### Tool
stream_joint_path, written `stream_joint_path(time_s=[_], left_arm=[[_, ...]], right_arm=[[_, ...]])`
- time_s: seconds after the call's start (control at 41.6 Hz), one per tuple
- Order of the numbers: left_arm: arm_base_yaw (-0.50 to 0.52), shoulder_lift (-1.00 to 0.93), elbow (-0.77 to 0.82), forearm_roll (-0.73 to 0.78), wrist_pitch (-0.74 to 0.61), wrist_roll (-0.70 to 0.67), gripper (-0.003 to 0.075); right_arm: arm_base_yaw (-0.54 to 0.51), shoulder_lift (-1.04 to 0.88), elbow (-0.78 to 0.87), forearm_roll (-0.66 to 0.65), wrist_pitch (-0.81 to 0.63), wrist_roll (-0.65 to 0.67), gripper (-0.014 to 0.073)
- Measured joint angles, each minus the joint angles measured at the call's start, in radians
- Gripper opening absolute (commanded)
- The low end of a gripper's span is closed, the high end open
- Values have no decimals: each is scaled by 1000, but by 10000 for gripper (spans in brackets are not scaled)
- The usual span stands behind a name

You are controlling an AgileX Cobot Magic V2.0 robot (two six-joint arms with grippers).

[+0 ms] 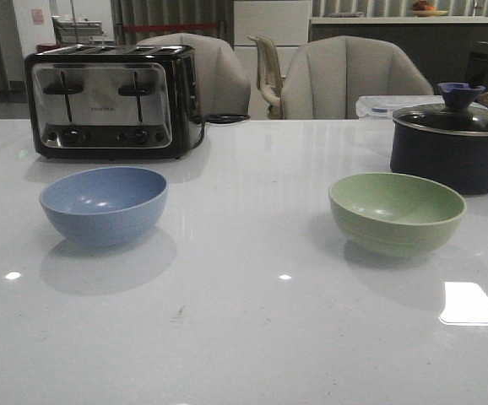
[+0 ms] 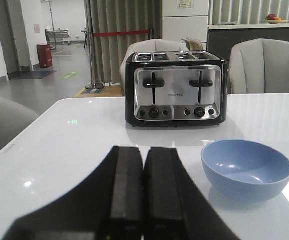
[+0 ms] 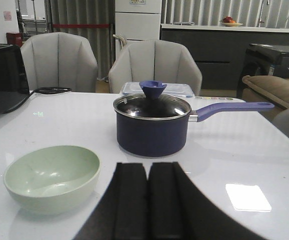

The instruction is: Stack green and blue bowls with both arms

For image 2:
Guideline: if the beige plastic chair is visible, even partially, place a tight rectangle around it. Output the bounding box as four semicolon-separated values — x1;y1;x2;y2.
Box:
181;37;204;51

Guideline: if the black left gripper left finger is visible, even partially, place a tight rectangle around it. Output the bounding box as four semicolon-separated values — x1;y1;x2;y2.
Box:
4;146;143;240

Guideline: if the red trash bin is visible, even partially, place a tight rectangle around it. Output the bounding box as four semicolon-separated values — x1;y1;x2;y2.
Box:
36;44;53;68

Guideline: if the beige armchair right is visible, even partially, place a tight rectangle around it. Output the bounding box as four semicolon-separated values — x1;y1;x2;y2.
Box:
229;38;289;94

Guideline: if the beige armchair behind toaster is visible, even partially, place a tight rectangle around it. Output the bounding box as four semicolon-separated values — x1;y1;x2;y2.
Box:
119;39;188;97

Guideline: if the blue bowl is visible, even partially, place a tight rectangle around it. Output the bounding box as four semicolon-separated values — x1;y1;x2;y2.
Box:
201;139;289;202

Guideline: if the white refrigerator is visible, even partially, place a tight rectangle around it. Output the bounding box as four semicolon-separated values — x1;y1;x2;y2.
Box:
161;0;210;50

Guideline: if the fruit plate on counter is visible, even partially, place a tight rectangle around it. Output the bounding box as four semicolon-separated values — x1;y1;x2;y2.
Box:
265;13;289;24

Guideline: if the metal cart in hallway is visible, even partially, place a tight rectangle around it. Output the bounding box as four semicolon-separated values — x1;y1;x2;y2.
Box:
45;27;71;50

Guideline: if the red belt stanchion barrier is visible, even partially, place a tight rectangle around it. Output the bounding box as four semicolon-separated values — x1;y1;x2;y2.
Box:
83;28;154;90

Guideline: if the dark kitchen counter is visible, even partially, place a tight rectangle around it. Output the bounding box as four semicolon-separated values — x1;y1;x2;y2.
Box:
207;23;289;61

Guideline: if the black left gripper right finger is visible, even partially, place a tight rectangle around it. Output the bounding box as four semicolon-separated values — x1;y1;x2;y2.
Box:
144;147;238;240

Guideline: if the black and silver toaster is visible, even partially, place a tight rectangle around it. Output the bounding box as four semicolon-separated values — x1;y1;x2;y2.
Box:
125;50;228;127

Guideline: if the grey armchair left edge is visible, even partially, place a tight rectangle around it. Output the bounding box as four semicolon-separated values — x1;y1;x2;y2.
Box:
0;96;39;150

